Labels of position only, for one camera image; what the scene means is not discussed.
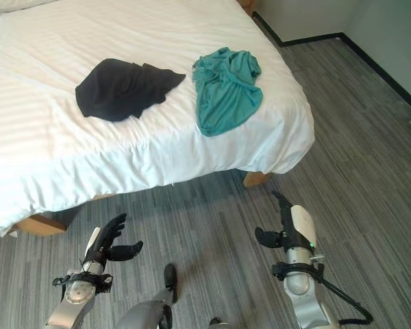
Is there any white pillow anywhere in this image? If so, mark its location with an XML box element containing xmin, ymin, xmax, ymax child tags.
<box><xmin>0</xmin><ymin>0</ymin><xmax>59</xmax><ymax>14</ymax></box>

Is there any black baseboard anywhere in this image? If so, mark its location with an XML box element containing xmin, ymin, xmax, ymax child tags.
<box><xmin>251</xmin><ymin>10</ymin><xmax>411</xmax><ymax>114</ymax></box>

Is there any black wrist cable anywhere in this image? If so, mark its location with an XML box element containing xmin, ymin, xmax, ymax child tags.
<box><xmin>311</xmin><ymin>254</ymin><xmax>375</xmax><ymax>325</ymax></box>

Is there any dark robot foot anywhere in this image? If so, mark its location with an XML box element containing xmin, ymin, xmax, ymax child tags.
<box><xmin>162</xmin><ymin>263</ymin><xmax>178</xmax><ymax>304</ymax></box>

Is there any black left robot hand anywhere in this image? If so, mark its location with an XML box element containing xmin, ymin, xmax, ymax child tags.
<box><xmin>84</xmin><ymin>212</ymin><xmax>144</xmax><ymax>265</ymax></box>

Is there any white striped duvet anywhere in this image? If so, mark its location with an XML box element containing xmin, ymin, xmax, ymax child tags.
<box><xmin>0</xmin><ymin>0</ymin><xmax>315</xmax><ymax>237</ymax></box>

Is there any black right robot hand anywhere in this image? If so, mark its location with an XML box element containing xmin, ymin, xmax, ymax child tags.
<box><xmin>254</xmin><ymin>190</ymin><xmax>318</xmax><ymax>252</ymax></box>

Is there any wooden bed frame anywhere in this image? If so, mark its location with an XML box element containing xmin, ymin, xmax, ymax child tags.
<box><xmin>6</xmin><ymin>0</ymin><xmax>274</xmax><ymax>237</ymax></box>

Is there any teal garment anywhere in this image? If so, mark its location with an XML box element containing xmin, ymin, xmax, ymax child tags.
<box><xmin>192</xmin><ymin>47</ymin><xmax>264</xmax><ymax>138</ymax></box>

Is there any silver robot leg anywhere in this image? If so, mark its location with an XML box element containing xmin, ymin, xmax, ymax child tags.
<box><xmin>115</xmin><ymin>287</ymin><xmax>179</xmax><ymax>329</ymax></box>

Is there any black garment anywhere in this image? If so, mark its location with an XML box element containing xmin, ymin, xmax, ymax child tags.
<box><xmin>75</xmin><ymin>58</ymin><xmax>187</xmax><ymax>123</ymax></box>

